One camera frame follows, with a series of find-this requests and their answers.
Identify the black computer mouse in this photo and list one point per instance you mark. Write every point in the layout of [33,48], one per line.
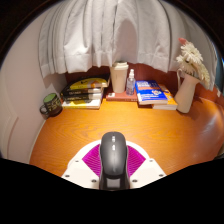
[113,156]

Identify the white lidded tumbler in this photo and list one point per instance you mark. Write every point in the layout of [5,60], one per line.
[119,78]

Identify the clear sanitizer bottle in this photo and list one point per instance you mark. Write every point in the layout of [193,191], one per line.
[130,85]

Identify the yellow and black book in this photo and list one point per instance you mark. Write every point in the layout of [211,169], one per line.
[90,83]

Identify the red book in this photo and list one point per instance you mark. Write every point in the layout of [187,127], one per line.
[120,96]

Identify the green and black mug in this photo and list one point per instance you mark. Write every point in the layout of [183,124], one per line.
[51,104]

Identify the white curtain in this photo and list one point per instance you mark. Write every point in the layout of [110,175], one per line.
[116,30]

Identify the yellow and white book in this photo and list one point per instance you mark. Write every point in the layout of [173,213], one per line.
[81,104]

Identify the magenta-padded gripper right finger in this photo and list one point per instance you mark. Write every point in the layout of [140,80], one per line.
[148,171]

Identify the blue book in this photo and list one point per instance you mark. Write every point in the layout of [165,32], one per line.
[150,91]

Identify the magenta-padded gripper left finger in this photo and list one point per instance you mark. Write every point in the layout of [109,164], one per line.
[78,173]

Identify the white ceramic vase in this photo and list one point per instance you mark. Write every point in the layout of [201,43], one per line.
[186,93]

